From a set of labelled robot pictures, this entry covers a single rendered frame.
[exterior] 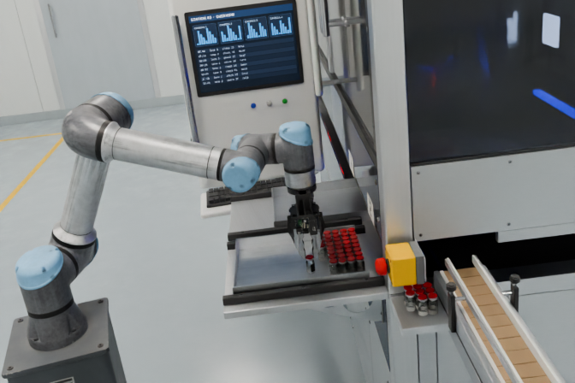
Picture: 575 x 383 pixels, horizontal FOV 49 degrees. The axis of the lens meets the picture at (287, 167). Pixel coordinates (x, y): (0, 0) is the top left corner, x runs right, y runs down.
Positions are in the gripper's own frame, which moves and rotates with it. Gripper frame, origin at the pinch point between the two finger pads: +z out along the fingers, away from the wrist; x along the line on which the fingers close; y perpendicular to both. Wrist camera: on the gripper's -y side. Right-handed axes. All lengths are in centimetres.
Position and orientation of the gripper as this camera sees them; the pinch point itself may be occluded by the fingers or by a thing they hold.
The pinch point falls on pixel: (309, 252)
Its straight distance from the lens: 163.7
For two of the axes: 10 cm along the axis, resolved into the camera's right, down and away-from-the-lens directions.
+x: 9.9, -1.2, 0.0
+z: 1.1, 9.3, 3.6
